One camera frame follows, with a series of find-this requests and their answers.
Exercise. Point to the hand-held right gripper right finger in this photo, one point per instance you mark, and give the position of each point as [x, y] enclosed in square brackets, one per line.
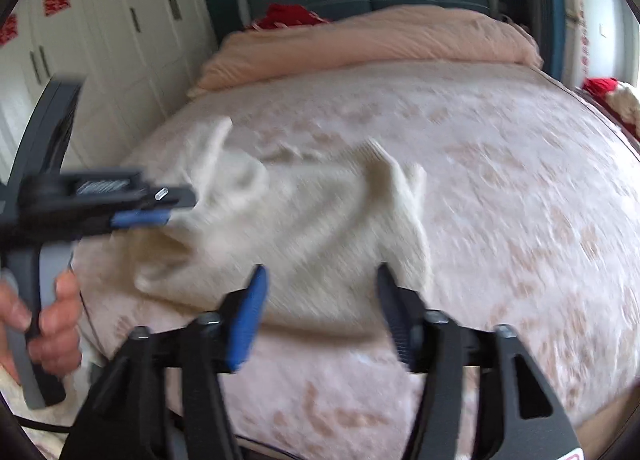
[400, 325]

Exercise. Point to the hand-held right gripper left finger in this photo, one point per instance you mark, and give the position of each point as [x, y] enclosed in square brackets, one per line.
[250, 320]

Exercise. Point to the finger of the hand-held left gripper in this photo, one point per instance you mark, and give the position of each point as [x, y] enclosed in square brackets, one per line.
[172, 197]
[140, 220]

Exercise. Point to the cream sweater with black hearts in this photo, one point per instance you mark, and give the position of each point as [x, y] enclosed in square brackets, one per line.
[310, 220]

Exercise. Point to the person's left hand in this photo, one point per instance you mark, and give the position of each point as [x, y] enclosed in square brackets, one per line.
[62, 320]

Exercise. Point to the white wardrobe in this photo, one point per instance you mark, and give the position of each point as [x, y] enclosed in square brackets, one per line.
[125, 65]

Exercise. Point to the pink butterfly blanket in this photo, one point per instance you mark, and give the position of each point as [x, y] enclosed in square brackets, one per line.
[500, 190]

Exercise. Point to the red paper door decoration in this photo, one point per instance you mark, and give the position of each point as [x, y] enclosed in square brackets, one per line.
[7, 30]
[56, 1]

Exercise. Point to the red garment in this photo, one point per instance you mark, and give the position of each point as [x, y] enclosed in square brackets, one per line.
[285, 15]

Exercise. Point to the pink duvet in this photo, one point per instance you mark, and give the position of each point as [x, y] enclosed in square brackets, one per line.
[375, 40]

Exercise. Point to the cream fluffy cloth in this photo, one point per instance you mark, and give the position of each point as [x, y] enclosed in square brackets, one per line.
[625, 100]

